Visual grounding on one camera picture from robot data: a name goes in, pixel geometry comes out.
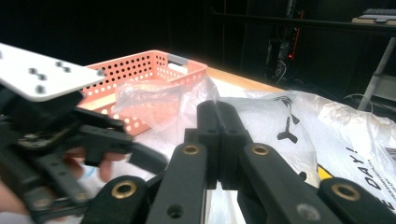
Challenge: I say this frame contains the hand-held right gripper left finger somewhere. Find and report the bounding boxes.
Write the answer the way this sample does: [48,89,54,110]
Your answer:
[184,100,222,190]

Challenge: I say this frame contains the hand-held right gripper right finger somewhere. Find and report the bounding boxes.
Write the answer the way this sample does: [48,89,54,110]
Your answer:
[217,101,254,191]

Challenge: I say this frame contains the clear smiley print plastic bag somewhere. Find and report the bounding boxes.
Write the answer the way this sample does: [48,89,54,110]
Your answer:
[78,76,396,224]

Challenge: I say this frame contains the pink perforated plastic basket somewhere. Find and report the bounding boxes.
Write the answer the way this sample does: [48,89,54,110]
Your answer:
[78,49,209,137]

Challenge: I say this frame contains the power strip with red light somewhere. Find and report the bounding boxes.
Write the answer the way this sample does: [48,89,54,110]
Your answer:
[283,0,305,63]

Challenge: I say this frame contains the white metal table leg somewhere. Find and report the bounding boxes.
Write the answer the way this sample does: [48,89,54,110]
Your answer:
[358,36,396,112]

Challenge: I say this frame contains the desk with keyboard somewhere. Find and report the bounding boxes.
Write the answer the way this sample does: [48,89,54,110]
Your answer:
[350,7,396,25]

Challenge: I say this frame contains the loose cables on floor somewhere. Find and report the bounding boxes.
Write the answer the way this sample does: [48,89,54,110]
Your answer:
[342,92,375,110]

